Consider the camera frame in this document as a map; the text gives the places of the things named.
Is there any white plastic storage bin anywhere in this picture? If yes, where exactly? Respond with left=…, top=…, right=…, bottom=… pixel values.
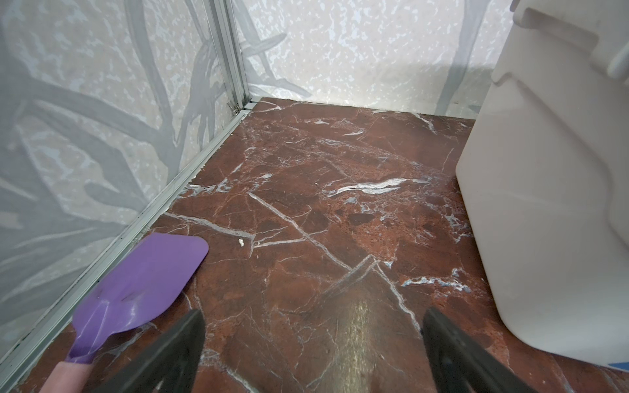
left=456, top=1, right=628, bottom=371

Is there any aluminium frame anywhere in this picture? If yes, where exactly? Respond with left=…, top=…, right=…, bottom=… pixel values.
left=1, top=1, right=247, bottom=391

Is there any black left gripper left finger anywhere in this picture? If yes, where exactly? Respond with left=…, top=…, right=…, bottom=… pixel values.
left=94, top=309, right=206, bottom=392

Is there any purple toy shovel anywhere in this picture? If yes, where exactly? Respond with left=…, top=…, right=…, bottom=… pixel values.
left=41, top=233, right=209, bottom=392

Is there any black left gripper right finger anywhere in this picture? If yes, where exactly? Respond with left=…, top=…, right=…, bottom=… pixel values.
left=422, top=308, right=534, bottom=393

